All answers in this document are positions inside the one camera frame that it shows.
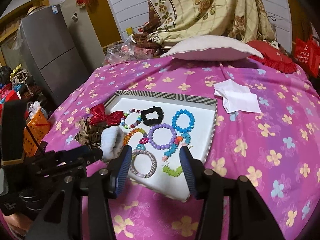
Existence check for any leopard print hair bow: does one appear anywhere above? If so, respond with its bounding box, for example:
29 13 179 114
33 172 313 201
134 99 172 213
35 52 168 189
74 118 107 148

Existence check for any white fluffy hair band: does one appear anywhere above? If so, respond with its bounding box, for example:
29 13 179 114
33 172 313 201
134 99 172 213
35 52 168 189
100 126 125 162

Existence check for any pink grey woven bangle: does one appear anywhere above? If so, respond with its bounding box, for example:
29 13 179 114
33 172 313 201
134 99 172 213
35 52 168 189
130 150 157 179

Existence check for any red satin bow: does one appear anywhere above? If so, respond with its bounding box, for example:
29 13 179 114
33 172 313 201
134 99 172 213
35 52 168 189
89 103 124 126

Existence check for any blue green flower bracelet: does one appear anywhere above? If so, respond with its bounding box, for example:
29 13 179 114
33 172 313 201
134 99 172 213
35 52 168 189
161 132 193 178

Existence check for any rainbow heart bead bracelet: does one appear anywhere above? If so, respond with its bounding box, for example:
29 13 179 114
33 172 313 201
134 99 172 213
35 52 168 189
122 127 149 152

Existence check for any purple bead bracelet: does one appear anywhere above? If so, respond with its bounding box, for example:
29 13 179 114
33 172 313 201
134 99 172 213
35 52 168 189
147 123 178 151

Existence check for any multicolour round bead bracelet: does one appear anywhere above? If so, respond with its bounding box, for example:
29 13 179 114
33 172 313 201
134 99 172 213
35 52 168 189
120 108 143 130

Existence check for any blue bead bracelet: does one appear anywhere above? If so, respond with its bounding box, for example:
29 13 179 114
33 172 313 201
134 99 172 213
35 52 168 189
171 109 196 133

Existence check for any black scrunchie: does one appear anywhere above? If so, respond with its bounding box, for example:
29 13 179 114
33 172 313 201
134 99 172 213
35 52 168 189
141 106 164 127

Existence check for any person's left hand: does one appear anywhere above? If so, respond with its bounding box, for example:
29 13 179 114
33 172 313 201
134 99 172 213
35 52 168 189
3 213 33 236

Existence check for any orange plastic basket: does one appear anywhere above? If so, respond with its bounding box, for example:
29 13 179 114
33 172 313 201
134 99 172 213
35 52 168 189
23 110 52 157

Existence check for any striped hexagonal white tray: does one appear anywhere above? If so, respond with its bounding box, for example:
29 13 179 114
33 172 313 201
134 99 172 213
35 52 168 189
103 90 217 202

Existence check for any pink floral bed sheet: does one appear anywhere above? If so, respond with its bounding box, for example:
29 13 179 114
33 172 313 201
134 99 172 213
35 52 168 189
44 57 319 239

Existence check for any white paper sheet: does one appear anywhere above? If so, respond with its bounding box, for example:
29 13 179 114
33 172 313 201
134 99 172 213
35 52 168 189
214 80 261 113

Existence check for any grey refrigerator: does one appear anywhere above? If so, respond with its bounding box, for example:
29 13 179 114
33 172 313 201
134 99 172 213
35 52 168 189
20 4 89 105

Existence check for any red box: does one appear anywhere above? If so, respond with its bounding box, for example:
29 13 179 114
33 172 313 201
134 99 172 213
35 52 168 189
0 83 21 116

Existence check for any clear plastic bag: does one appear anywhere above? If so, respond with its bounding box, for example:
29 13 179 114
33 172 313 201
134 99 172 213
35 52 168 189
102 38 159 65

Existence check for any white pink pillow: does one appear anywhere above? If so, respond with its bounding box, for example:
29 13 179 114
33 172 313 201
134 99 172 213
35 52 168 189
161 35 264 61

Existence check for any red ruffled cushion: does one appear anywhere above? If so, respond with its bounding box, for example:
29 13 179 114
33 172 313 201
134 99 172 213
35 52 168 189
247 40 297 74

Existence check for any red shopping bag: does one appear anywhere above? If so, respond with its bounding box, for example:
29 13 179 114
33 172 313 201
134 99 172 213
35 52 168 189
293 35 319 78

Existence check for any cream floral quilt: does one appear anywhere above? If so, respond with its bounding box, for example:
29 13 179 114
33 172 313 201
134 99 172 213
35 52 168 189
132 0 276 49

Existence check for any black cable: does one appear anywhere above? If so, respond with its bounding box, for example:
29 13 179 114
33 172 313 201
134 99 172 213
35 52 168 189
24 126 46 156

